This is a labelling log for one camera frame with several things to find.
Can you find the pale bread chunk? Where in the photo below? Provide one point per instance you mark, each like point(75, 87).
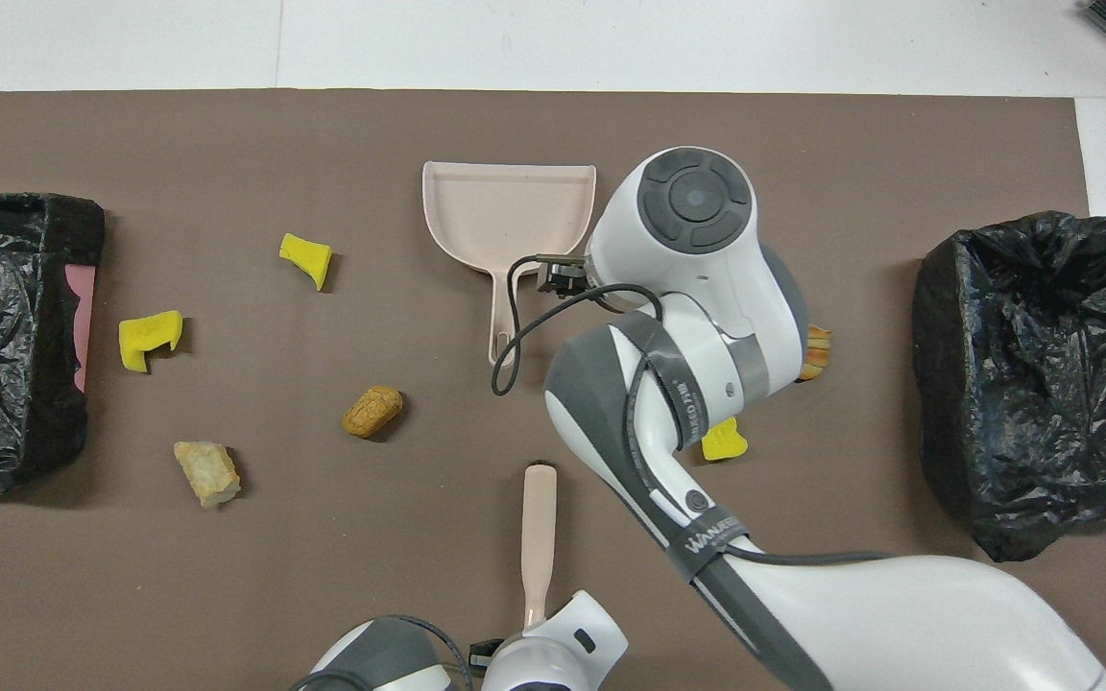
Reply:
point(207, 470)

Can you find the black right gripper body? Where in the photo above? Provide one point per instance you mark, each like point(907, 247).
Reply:
point(565, 274)

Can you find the notched yellow sponge piece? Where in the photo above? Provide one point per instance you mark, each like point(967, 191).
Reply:
point(140, 338)

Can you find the brown oval bread roll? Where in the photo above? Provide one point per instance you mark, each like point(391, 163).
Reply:
point(372, 411)

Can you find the bin lined black bag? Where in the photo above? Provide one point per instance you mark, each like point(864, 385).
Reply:
point(995, 384)

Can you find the ribbed yellow sponge piece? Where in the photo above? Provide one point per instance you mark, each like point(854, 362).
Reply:
point(728, 443)

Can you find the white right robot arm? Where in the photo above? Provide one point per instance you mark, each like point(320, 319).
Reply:
point(697, 278)

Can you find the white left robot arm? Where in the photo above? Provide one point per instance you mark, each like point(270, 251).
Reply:
point(553, 653)

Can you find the beige plastic dustpan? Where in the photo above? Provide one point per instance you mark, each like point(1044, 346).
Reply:
point(510, 216)

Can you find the striped croissant piece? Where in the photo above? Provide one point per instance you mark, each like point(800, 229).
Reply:
point(820, 353)

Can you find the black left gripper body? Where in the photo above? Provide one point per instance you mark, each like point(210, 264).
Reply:
point(486, 653)

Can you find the beige brush black bristles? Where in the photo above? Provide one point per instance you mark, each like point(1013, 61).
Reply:
point(540, 518)

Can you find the brown table mat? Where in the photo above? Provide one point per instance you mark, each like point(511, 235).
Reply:
point(227, 576)

